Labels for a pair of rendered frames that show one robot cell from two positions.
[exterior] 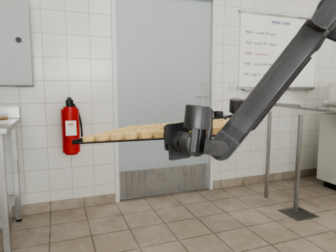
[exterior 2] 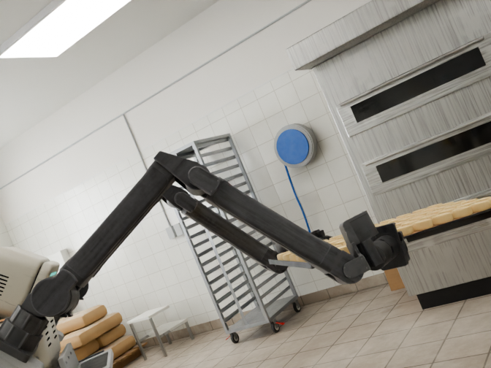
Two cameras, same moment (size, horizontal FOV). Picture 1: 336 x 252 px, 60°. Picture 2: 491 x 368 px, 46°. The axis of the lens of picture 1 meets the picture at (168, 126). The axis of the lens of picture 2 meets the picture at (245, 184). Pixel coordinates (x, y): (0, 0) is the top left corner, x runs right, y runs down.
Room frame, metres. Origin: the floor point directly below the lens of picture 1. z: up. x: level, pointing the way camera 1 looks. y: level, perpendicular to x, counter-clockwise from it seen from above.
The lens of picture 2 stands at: (2.22, -1.22, 1.21)
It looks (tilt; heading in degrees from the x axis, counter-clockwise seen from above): 1 degrees up; 144
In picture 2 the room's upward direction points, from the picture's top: 23 degrees counter-clockwise
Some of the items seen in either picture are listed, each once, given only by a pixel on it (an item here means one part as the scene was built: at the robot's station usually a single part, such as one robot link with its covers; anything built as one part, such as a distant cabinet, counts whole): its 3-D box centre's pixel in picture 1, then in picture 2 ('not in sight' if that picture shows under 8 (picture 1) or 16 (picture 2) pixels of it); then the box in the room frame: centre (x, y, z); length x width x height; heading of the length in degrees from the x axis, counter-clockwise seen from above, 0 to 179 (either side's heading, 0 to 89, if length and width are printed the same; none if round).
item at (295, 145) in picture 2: not in sight; (310, 181); (-1.75, 2.34, 1.10); 0.41 x 0.15 x 1.10; 21
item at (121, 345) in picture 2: not in sight; (103, 355); (-4.29, 0.81, 0.19); 0.72 x 0.42 x 0.15; 115
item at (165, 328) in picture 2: not in sight; (160, 330); (-3.71, 1.29, 0.23); 0.44 x 0.44 x 0.46; 13
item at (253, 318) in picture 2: not in sight; (229, 234); (-2.37, 1.72, 0.93); 0.64 x 0.51 x 1.78; 114
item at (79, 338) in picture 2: not in sight; (89, 331); (-4.29, 0.77, 0.49); 0.72 x 0.42 x 0.15; 116
